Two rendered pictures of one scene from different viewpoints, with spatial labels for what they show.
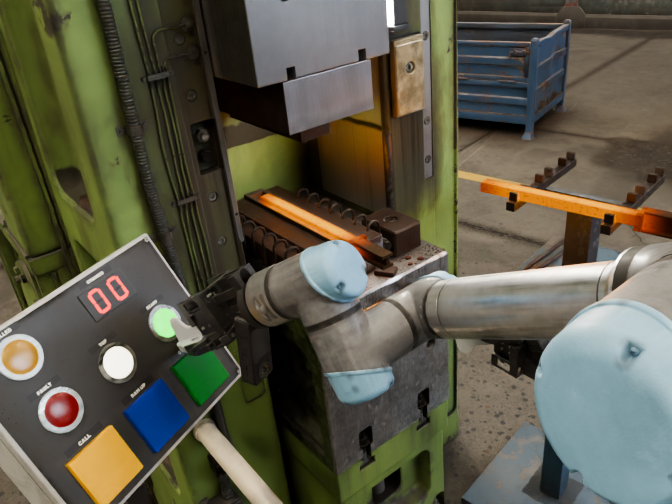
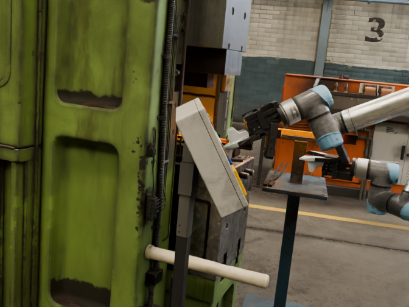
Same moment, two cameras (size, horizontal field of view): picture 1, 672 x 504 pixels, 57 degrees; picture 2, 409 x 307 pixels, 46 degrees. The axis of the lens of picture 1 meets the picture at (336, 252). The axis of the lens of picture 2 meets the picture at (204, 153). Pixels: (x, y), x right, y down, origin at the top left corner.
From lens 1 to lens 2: 124 cm
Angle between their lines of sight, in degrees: 37
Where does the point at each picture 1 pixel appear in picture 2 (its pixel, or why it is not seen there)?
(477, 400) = not seen: hidden behind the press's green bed
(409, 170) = (221, 122)
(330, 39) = (237, 37)
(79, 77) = (158, 24)
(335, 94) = (234, 63)
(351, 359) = (334, 127)
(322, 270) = (326, 91)
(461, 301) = (362, 109)
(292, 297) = (311, 104)
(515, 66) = not seen: hidden behind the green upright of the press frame
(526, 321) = (394, 106)
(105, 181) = (153, 79)
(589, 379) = not seen: outside the picture
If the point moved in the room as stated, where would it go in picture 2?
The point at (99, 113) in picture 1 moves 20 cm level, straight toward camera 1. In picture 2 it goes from (159, 44) to (207, 47)
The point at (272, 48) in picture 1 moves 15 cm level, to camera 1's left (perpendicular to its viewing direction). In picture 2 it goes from (227, 32) to (193, 28)
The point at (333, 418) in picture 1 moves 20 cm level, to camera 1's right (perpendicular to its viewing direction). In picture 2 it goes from (220, 238) to (260, 232)
